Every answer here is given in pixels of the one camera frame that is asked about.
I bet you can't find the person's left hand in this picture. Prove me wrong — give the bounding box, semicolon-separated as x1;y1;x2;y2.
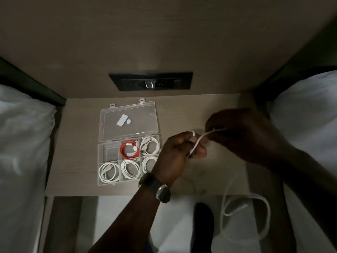
151;132;208;187

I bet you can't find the person's right hand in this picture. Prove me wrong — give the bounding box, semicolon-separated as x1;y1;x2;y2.
205;108;288;167

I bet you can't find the long white cable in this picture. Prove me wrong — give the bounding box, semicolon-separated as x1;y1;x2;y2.
187;129;272;242

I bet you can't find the person's left forearm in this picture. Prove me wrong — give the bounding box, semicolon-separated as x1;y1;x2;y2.
88;182;173;253

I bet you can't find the person's right forearm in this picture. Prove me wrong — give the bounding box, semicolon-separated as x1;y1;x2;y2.
271;148;337;244

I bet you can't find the clear plastic organizer box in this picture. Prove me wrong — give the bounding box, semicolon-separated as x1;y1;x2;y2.
97;99;163;186

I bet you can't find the person's dark shoe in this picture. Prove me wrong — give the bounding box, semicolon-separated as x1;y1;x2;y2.
190;203;215;253

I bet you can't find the dark bed headboard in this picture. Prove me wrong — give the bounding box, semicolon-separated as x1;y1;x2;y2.
253;18;337;103
0;56;66;106

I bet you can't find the white coiled cable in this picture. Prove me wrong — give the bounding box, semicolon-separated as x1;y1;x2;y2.
142;156;158;174
99;162;119;183
121;160;140;180
140;137;160;156

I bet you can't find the dark strap wristwatch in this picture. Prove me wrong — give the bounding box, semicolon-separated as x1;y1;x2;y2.
139;172;171;204

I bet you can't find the red coiled cable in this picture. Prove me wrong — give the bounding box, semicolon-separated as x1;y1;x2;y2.
120;140;140;159

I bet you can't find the black wall outlet panel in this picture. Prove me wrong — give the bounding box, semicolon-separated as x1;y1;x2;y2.
109;72;193;91

